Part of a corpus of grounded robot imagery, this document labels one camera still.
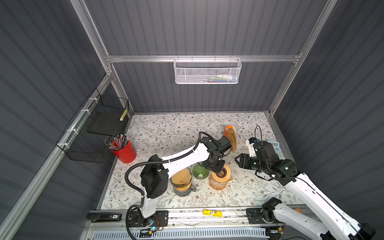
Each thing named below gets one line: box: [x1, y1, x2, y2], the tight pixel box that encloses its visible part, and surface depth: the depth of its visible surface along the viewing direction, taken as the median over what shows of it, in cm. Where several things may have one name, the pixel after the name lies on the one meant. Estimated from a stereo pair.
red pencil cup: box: [108, 134, 137, 164], surface depth 89 cm
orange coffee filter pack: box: [223, 125, 238, 152], surface depth 98 cm
